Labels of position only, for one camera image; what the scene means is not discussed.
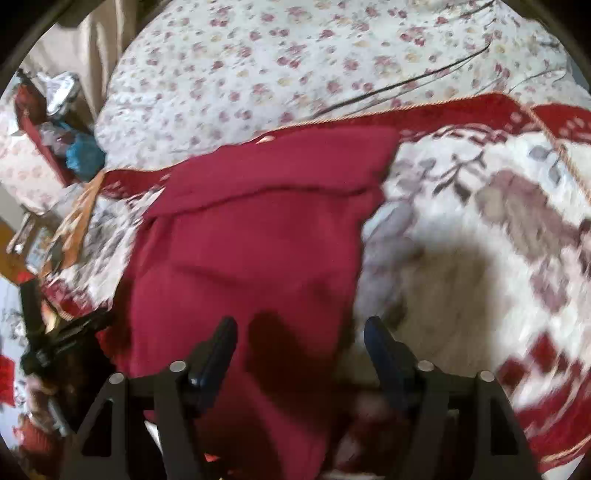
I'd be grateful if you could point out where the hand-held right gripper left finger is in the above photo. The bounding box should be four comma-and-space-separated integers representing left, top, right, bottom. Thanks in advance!
60, 316, 239, 480

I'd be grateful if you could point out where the beige curtain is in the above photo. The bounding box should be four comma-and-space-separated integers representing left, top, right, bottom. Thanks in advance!
28, 0, 153, 125

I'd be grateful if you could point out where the orange patterned cloth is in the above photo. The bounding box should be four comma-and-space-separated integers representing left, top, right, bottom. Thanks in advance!
46, 172, 106, 273

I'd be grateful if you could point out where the white floral quilt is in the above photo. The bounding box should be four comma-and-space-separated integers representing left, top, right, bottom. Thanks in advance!
95, 0, 583, 169

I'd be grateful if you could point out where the red box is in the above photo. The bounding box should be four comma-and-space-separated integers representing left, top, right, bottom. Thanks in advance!
14, 85, 77, 188

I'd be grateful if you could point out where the dark red garment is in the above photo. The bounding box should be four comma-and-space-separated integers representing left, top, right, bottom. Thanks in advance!
99, 127, 400, 480

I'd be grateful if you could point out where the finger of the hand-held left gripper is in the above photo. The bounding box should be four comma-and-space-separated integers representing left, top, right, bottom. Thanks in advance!
19, 279, 47, 356
21, 308, 114, 370

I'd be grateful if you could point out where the silver foil packet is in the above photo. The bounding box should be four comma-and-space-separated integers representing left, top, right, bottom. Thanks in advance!
37, 71, 80, 118

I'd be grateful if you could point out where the red and cream patterned blanket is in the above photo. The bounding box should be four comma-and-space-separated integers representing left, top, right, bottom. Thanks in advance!
41, 92, 591, 474

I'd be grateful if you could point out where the teal cloth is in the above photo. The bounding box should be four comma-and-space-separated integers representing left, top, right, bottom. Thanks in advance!
65, 134, 106, 178

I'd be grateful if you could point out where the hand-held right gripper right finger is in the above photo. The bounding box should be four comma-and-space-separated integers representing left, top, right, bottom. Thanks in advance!
364, 316, 541, 480

